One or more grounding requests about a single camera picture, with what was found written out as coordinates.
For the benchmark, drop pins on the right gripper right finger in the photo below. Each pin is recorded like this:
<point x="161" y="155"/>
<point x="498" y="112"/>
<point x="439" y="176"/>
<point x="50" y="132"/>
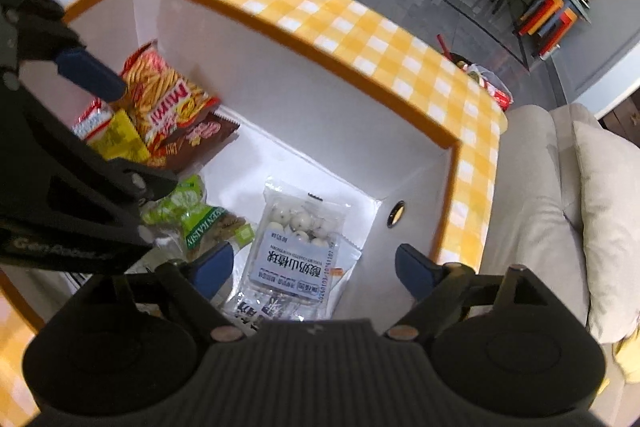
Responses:
<point x="431" y="284"/>

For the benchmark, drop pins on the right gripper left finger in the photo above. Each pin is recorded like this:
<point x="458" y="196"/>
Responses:
<point x="211" y="270"/>

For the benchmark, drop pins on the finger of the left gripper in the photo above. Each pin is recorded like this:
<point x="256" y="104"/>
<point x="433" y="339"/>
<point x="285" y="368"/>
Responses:
<point x="86" y="71"/>

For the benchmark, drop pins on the green raisin snack bag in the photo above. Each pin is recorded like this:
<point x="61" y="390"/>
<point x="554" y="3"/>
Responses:
<point x="200" y="226"/>

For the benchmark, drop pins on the white yogurt ball bag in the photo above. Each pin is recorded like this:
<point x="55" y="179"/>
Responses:
<point x="298" y="258"/>

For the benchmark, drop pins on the red shrimp stick snack bag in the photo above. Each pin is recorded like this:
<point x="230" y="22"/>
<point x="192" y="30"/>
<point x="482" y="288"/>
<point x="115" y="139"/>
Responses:
<point x="160" y="102"/>

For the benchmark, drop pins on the brown chocolate wafer bar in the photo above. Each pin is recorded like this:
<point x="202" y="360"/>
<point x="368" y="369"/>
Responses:
<point x="205" y="136"/>

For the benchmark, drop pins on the red white snack packet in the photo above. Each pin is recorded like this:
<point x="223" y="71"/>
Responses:
<point x="95" y="118"/>

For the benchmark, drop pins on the yellow snack packet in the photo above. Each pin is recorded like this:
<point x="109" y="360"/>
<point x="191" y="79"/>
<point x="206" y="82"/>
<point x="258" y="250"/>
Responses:
<point x="120" y="139"/>

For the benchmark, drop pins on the orange cardboard box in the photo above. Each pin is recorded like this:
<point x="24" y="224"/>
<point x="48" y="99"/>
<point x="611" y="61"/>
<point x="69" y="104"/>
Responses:
<point x="307" y="118"/>

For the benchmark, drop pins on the beige sofa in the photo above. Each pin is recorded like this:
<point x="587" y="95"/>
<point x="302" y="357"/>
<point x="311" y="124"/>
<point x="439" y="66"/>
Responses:
<point x="536" y="221"/>

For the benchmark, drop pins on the beige cushion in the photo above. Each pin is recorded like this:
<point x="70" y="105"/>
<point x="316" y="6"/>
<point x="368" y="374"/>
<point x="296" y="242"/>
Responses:
<point x="609" y="171"/>

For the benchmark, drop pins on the yellow cushion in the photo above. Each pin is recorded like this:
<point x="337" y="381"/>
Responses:
<point x="627" y="355"/>

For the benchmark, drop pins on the yellow checkered tablecloth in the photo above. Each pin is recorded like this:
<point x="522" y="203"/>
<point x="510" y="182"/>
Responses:
<point x="138" y="349"/>

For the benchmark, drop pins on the stacked colourful stools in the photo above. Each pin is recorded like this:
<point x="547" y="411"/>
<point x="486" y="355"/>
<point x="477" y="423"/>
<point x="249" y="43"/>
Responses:
<point x="547" y="22"/>

